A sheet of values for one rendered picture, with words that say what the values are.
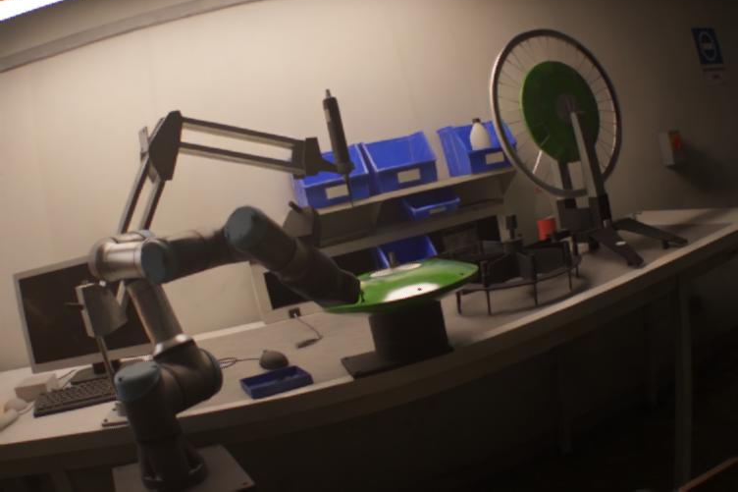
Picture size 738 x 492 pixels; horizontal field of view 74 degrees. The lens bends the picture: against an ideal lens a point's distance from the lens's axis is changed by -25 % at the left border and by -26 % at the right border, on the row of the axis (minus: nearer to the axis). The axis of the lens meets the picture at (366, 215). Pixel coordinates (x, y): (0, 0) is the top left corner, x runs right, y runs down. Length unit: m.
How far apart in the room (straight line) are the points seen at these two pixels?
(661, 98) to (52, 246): 2.71
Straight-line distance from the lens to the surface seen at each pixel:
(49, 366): 1.74
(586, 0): 2.81
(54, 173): 2.16
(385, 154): 2.16
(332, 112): 1.54
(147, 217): 1.24
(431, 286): 1.11
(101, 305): 1.19
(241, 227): 0.86
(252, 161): 1.38
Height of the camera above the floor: 1.25
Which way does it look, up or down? 2 degrees down
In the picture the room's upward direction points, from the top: 13 degrees counter-clockwise
